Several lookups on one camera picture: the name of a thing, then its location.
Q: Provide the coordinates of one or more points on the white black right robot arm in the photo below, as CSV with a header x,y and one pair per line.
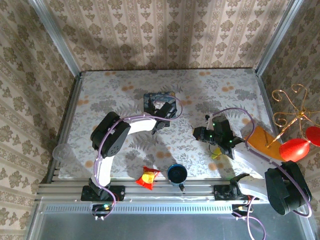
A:
x,y
250,160

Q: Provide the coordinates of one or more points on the large red oval ornament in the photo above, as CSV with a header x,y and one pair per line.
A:
x,y
293,150

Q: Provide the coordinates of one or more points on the grey metal trough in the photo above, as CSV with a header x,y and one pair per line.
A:
x,y
162,225

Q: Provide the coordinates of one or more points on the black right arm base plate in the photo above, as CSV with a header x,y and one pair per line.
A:
x,y
221,192

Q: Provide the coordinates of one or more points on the clear plastic cup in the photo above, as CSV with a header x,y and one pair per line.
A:
x,y
61,152

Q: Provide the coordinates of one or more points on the dark blue mug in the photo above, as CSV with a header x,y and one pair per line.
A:
x,y
177,173

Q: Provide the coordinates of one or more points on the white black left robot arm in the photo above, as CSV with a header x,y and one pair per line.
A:
x,y
140,125

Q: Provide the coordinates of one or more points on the small red oval ornament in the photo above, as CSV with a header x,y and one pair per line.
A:
x,y
313,136

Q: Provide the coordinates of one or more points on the red yellow snack packet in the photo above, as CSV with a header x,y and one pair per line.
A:
x,y
147,177

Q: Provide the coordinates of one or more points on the yellow banana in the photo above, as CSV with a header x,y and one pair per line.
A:
x,y
216,153

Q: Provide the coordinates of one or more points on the blue painted tin box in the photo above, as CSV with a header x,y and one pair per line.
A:
x,y
150,98

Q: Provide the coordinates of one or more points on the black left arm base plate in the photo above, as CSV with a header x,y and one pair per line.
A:
x,y
117,192

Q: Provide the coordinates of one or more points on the floral tablecloth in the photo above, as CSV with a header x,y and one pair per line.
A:
x,y
175,150

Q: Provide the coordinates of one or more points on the aluminium table frame rail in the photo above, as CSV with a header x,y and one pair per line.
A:
x,y
162,193

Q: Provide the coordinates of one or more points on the aluminium corner post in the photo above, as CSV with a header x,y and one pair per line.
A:
x,y
53,32
280,32

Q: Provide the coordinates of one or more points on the orange cutting board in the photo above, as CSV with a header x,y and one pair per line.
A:
x,y
260,140

